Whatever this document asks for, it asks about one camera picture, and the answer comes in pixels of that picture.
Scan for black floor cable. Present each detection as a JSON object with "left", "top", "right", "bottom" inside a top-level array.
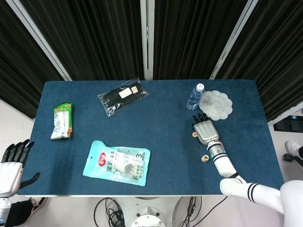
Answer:
[
  {"left": 93, "top": 197, "right": 130, "bottom": 227},
  {"left": 178, "top": 196, "right": 228, "bottom": 227}
]

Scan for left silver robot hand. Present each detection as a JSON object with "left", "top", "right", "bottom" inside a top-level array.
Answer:
[{"left": 0, "top": 139, "right": 41, "bottom": 197}]

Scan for black trouser leg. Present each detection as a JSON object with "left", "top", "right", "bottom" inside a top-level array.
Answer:
[{"left": 4, "top": 201, "right": 34, "bottom": 227}]

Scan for black and white sneaker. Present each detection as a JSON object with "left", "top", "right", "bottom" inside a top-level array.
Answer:
[{"left": 29, "top": 197, "right": 48, "bottom": 213}]

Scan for white table frame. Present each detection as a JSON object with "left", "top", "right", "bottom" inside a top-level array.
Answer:
[{"left": 23, "top": 194, "right": 225, "bottom": 198}]

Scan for clear plastic water bottle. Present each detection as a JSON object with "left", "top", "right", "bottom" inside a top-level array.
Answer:
[{"left": 187, "top": 83, "right": 205, "bottom": 111}]

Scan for teal dishcloth package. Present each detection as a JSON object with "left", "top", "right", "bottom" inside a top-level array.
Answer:
[{"left": 82, "top": 140, "right": 151, "bottom": 187}]

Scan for black flat device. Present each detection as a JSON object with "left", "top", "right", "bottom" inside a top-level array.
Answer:
[{"left": 273, "top": 115, "right": 303, "bottom": 133}]

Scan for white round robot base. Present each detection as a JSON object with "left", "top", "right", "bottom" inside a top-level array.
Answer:
[{"left": 113, "top": 196, "right": 190, "bottom": 227}]

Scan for white partition frame post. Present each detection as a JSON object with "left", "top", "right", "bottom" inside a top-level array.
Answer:
[
  {"left": 209, "top": 0, "right": 254, "bottom": 80},
  {"left": 139, "top": 0, "right": 155, "bottom": 80},
  {"left": 267, "top": 101, "right": 303, "bottom": 125},
  {"left": 6, "top": 0, "right": 72, "bottom": 81}
]

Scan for black pleated curtain panel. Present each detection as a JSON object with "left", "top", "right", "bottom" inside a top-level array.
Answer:
[
  {"left": 153, "top": 0, "right": 248, "bottom": 80},
  {"left": 220, "top": 0, "right": 303, "bottom": 122},
  {"left": 0, "top": 0, "right": 66, "bottom": 119},
  {"left": 21, "top": 0, "right": 145, "bottom": 81}
]

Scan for green snack bag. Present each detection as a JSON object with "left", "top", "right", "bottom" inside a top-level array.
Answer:
[{"left": 49, "top": 102, "right": 73, "bottom": 140}]

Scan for black gloves in clear bag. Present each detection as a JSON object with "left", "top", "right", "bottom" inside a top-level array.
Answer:
[{"left": 97, "top": 77, "right": 150, "bottom": 117}]

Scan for black chair caster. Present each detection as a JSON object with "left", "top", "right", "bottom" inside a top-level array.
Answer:
[{"left": 283, "top": 153, "right": 303, "bottom": 166}]

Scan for white flower-shaped paint palette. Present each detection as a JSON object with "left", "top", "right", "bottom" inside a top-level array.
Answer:
[{"left": 198, "top": 90, "right": 233, "bottom": 121}]

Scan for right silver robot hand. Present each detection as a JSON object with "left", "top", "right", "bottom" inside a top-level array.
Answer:
[{"left": 190, "top": 113, "right": 219, "bottom": 145}]

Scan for blue fabric tablecloth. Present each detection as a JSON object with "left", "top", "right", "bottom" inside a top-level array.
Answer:
[{"left": 18, "top": 79, "right": 287, "bottom": 196}]

